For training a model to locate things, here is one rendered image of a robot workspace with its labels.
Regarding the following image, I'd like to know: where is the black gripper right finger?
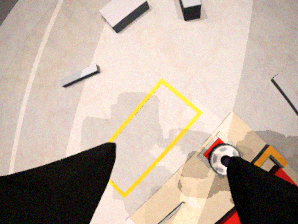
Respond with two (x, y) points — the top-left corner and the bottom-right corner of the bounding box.
(226, 156), (298, 224)

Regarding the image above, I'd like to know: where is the yellow tape outline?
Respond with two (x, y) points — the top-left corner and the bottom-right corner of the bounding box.
(109, 77), (204, 198)

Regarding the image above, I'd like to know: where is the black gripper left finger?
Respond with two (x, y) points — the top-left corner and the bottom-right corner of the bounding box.
(0, 141), (117, 224)

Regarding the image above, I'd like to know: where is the black tyre with grey wheel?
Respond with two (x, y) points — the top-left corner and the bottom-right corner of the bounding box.
(209, 144), (241, 176)

